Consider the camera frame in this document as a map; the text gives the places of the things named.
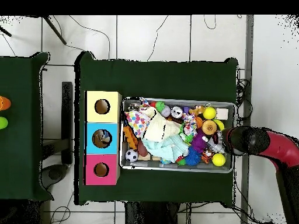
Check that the cream muslin cloth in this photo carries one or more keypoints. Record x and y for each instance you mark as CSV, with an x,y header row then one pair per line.
x,y
161,127

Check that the black panel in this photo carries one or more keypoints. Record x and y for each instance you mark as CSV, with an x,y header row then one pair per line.
x,y
67,105

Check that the small soccer ball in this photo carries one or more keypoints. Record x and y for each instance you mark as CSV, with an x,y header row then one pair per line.
x,y
132,155

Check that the orange plastic object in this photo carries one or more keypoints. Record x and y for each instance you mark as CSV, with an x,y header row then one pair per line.
x,y
4,103

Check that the blue spiky ball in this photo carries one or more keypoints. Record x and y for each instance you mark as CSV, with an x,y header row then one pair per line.
x,y
192,157

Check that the silver mesh bin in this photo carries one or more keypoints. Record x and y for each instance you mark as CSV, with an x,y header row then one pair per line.
x,y
163,166

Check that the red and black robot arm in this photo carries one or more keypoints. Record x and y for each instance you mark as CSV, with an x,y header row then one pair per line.
x,y
252,140

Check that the brown monkey plush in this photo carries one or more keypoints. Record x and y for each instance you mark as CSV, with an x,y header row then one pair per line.
x,y
197,109

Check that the grey round base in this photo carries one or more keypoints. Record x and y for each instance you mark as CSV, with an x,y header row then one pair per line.
x,y
55,173

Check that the black tripod leg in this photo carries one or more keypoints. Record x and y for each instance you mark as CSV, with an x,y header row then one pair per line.
x,y
55,29
5,32

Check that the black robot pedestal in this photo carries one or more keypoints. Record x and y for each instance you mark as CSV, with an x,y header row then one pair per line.
x,y
151,214

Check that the purple spiky ball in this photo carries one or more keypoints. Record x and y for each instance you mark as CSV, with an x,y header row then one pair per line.
x,y
198,142

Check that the yellow ball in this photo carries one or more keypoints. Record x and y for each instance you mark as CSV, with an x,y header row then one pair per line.
x,y
209,113
218,159

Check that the green plastic object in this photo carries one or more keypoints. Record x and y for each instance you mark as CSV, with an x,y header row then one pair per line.
x,y
2,123

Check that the dark green table cloth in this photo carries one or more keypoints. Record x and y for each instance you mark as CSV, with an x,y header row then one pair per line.
x,y
21,151
163,79

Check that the wooden box with three holes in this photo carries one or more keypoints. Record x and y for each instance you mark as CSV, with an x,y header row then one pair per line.
x,y
112,112

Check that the light blue muslin cloth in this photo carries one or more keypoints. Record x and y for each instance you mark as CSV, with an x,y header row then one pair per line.
x,y
168,147

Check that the polka dot paper napkin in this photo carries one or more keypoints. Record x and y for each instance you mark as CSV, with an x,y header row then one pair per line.
x,y
137,121

